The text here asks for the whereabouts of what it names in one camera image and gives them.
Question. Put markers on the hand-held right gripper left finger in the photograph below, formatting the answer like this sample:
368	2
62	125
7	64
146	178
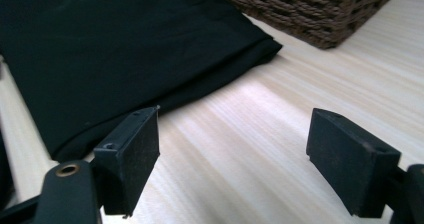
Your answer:
128	164

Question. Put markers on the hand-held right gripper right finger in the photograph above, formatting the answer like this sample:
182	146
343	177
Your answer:
346	164

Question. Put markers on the black cloth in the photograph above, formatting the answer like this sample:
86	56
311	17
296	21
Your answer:
126	54

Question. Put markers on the brown woven basket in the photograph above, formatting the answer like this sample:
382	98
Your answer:
310	10

